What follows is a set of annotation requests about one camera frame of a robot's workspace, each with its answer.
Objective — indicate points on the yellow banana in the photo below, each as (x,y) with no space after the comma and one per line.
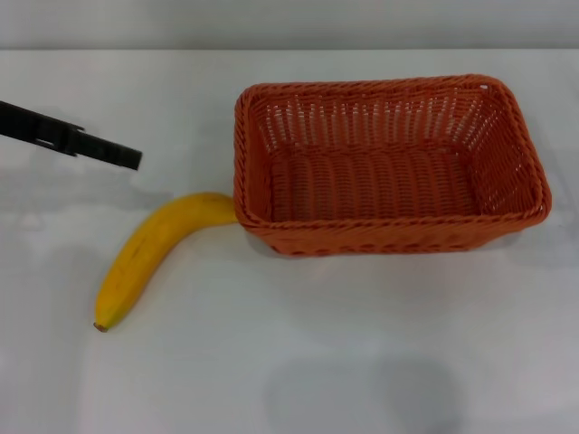
(140,253)

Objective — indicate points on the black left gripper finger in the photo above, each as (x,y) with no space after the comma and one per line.
(68,135)

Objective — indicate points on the orange woven plastic basket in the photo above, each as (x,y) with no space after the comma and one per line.
(371,190)

